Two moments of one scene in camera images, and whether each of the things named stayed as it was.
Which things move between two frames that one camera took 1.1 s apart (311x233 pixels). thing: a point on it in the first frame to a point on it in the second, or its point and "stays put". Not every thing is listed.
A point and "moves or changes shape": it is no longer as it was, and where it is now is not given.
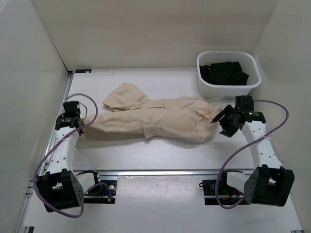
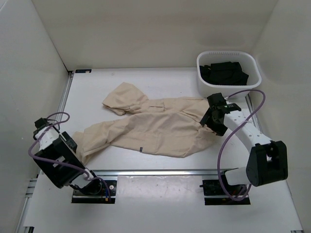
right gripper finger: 229,125 to 219,129
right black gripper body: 231,114 to 212,120
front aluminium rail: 192,173 stays put
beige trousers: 129,112 moves or changes shape
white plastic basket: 226,74 stays put
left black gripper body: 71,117 to 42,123
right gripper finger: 227,110 to 206,117
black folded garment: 226,73 stays put
